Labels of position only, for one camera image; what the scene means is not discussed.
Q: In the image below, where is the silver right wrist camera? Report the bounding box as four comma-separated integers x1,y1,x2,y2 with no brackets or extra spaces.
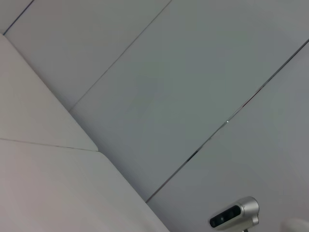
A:
209,196,260,232

